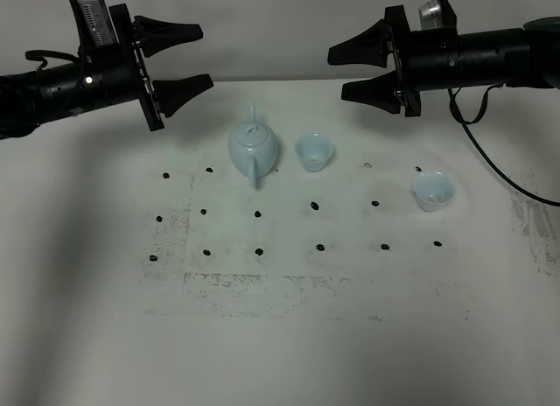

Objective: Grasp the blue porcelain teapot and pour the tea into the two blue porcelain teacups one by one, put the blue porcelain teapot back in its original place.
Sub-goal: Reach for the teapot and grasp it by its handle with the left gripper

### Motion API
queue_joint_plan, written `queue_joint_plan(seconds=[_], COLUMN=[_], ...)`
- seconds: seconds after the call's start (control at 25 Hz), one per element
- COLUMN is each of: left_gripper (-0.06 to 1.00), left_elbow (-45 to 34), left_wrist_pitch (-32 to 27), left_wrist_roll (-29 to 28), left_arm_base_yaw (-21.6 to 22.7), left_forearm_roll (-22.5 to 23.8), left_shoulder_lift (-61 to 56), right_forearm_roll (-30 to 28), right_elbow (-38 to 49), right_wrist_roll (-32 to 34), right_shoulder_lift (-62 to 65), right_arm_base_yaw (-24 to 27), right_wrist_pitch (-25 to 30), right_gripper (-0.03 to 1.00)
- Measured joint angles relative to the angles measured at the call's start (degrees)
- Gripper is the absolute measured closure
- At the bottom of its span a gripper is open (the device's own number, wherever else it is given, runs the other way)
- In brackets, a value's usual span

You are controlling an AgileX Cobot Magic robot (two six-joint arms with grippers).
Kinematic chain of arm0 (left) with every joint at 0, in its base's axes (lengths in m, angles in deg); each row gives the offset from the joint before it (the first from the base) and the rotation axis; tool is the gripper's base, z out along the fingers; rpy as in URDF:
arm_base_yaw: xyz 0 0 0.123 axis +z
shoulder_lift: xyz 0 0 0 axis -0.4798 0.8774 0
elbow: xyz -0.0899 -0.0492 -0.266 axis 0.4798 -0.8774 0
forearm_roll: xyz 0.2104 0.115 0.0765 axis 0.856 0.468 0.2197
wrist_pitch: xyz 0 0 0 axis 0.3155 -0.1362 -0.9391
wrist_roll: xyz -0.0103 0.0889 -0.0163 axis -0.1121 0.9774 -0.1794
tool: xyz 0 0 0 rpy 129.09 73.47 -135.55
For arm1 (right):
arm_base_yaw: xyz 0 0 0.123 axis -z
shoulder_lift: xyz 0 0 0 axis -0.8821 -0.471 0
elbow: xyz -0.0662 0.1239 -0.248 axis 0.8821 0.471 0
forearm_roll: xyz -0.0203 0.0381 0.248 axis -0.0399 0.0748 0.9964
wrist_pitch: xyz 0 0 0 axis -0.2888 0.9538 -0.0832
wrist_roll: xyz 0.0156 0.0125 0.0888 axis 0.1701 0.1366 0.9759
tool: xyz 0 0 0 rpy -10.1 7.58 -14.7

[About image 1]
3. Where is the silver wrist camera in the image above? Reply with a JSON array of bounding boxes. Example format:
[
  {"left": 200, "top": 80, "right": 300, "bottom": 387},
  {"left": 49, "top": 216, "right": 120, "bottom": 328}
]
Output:
[
  {"left": 418, "top": 0, "right": 457, "bottom": 31},
  {"left": 75, "top": 0, "right": 117, "bottom": 48}
]

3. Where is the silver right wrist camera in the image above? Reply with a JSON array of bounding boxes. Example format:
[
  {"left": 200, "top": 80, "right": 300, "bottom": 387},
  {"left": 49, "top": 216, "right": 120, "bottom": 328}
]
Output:
[{"left": 418, "top": 0, "right": 457, "bottom": 31}]

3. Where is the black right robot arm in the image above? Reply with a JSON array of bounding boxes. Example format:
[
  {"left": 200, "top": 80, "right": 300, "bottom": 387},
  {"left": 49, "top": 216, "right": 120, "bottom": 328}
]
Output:
[{"left": 327, "top": 3, "right": 559, "bottom": 117}]

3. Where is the light blue teacup far right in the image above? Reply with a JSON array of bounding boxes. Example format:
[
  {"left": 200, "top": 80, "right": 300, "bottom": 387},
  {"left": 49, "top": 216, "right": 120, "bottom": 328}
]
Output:
[{"left": 412, "top": 171, "right": 456, "bottom": 212}]

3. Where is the black right camera cable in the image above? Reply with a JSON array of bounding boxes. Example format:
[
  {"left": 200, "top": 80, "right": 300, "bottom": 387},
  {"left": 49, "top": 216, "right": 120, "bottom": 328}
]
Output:
[{"left": 448, "top": 82, "right": 560, "bottom": 207}]

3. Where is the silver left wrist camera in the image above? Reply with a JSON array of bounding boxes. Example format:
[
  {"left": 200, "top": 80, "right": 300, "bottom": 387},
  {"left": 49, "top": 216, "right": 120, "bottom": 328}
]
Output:
[{"left": 75, "top": 0, "right": 117, "bottom": 48}]

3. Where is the black left camera cable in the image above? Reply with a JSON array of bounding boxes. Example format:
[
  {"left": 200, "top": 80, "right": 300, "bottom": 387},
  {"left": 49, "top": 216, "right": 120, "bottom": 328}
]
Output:
[{"left": 24, "top": 0, "right": 87, "bottom": 73}]

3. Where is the black camera cable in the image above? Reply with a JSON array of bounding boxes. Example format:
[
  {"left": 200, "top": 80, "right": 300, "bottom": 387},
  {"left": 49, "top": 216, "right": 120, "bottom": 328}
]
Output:
[
  {"left": 24, "top": 0, "right": 87, "bottom": 73},
  {"left": 448, "top": 82, "right": 560, "bottom": 207}
]

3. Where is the light blue teacup near teapot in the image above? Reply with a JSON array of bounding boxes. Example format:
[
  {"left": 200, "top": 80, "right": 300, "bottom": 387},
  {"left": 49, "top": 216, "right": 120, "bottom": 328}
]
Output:
[{"left": 294, "top": 133, "right": 334, "bottom": 172}]

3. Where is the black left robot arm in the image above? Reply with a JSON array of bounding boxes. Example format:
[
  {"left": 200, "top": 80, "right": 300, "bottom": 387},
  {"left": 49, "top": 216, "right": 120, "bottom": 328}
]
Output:
[{"left": 1, "top": 3, "right": 214, "bottom": 139}]

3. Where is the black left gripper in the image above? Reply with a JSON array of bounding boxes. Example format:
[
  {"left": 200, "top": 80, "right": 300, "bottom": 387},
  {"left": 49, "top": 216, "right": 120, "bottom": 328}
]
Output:
[{"left": 108, "top": 3, "right": 214, "bottom": 131}]

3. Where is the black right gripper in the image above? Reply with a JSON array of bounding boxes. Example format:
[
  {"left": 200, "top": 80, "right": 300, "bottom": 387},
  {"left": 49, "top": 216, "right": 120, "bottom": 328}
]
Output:
[{"left": 327, "top": 5, "right": 421, "bottom": 117}]

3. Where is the light blue porcelain teapot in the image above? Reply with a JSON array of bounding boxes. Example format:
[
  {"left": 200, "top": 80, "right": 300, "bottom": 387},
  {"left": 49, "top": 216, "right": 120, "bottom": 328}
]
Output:
[{"left": 227, "top": 103, "right": 278, "bottom": 190}]

